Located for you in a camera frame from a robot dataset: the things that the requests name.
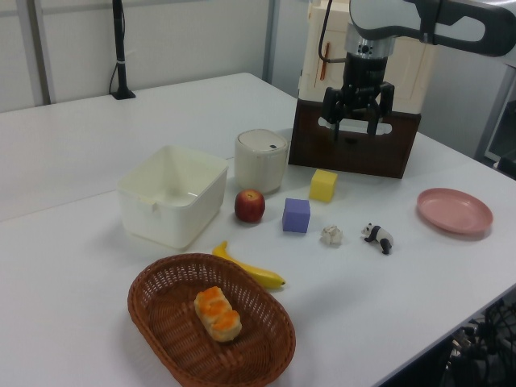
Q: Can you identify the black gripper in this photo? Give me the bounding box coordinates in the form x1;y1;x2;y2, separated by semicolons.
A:
322;51;396;141

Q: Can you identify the cream mini trash can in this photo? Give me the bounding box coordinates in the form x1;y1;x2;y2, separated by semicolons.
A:
234;128;290;195

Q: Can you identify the dark brown wooden box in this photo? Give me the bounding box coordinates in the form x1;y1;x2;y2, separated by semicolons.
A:
287;98;422;180

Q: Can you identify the cream toy cabinet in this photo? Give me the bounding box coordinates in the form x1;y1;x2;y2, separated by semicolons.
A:
297;0;439;116

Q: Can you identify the yellow foam cube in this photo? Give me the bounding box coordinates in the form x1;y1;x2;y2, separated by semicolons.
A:
308;169;339;203

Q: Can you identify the purple foam cube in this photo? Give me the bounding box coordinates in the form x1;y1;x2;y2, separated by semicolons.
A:
282;197;312;235

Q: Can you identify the panda toy figure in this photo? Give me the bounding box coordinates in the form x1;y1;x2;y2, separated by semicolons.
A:
360;223;395;256

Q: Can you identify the crumpled white paper ball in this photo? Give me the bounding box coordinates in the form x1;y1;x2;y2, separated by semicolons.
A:
320;225;345;246

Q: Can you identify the pink plastic plate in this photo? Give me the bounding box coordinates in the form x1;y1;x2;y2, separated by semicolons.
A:
416;187;494;235

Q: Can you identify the red apple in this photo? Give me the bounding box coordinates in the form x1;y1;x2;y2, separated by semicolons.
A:
234;189;267;224

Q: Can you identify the yellow banana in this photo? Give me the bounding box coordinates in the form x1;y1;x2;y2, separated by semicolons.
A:
211;240;287;290

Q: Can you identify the white square plastic bin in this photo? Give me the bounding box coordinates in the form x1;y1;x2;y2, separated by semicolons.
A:
116;144;230;250

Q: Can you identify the black pole stand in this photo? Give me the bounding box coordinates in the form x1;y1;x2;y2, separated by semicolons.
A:
108;0;137;101

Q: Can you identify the bread with orange topping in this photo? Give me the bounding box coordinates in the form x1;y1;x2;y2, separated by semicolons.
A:
193;285;243;343

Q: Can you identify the brown wicker basket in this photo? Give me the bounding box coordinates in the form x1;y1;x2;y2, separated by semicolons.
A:
127;252;297;387

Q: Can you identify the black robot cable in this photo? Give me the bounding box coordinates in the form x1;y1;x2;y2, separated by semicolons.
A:
317;0;348;65

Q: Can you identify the black cable bundle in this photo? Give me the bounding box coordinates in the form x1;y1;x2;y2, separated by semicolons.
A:
441;297;516;387

